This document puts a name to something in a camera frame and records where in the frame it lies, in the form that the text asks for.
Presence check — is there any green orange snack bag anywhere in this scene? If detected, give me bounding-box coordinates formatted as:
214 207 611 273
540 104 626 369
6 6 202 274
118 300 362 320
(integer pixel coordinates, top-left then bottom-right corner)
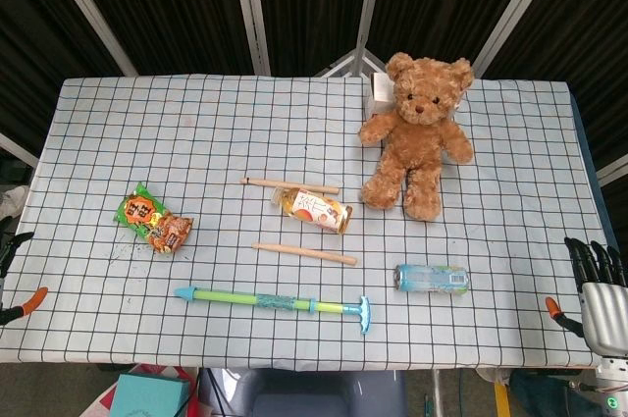
115 181 194 256

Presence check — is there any brown plush teddy bear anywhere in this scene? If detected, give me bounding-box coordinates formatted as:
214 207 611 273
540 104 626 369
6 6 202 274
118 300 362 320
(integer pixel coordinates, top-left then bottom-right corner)
357 51 476 223

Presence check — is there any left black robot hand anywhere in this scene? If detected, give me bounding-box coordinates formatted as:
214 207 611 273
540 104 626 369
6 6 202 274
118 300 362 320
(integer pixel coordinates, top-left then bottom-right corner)
0 232 50 326

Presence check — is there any blue green water squirter toy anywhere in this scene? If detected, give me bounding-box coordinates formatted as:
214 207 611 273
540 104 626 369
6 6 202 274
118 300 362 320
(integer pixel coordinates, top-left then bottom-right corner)
175 287 373 337

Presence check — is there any teal cardboard box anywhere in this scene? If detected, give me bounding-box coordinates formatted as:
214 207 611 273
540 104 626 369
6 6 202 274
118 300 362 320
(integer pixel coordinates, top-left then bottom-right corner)
108 372 192 417

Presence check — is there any grey blue plastic chair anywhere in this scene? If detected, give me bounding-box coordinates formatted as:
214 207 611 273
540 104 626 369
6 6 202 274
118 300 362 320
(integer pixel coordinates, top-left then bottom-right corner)
223 368 409 417

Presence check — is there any light blue drink can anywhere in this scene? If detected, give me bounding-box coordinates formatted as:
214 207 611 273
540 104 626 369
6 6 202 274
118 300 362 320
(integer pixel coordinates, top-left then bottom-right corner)
393 263 471 295

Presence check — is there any wooden drumstick with black mark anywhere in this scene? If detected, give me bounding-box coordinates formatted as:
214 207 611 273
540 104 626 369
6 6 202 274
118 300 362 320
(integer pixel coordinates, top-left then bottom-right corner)
239 176 341 195

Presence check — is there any peach tea plastic bottle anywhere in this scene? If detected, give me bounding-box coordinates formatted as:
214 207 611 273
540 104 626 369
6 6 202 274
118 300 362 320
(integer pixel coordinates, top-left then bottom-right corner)
270 185 354 235

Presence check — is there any blue checkered tablecloth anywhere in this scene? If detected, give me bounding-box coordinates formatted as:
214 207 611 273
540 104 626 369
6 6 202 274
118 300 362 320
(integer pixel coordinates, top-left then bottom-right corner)
0 74 628 371

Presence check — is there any plain wooden drumstick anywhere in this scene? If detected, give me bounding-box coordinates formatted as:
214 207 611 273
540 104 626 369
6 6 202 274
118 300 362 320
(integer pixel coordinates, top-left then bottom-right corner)
251 241 359 268

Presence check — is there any small white cardboard box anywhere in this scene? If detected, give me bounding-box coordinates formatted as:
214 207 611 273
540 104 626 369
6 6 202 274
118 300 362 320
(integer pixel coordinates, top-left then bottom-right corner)
365 72 396 120

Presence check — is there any black folding screen white frame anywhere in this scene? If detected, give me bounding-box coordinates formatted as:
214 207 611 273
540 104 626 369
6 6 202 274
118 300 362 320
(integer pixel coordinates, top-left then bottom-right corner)
0 0 628 187

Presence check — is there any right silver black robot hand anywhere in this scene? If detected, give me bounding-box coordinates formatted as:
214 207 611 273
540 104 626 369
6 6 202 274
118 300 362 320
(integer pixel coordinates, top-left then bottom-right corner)
545 235 628 357

